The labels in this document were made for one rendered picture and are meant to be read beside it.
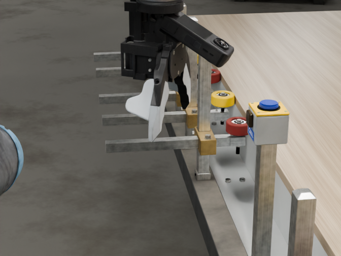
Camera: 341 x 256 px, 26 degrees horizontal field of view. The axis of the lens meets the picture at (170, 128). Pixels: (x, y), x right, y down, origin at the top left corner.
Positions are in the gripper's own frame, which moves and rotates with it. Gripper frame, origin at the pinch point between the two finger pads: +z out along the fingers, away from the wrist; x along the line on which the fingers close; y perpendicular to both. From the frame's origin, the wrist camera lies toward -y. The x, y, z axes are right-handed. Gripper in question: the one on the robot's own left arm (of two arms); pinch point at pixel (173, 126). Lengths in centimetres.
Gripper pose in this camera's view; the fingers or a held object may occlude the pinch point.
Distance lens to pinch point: 117.1
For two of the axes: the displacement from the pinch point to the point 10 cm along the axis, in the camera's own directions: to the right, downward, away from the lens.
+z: 0.0, 9.2, 3.8
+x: -3.5, 3.6, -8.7
